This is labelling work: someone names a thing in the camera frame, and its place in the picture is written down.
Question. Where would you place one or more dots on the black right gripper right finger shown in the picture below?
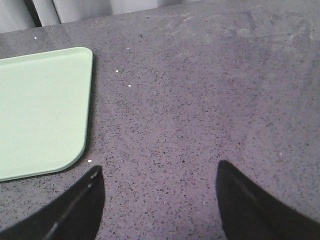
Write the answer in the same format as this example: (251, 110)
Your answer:
(250, 213)

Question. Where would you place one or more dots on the light green plastic tray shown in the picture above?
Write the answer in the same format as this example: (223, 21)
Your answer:
(44, 108)

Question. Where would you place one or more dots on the white pleated curtain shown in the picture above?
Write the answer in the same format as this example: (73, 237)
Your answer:
(18, 15)

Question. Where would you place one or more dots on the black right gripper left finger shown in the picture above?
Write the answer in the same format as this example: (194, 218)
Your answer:
(75, 215)

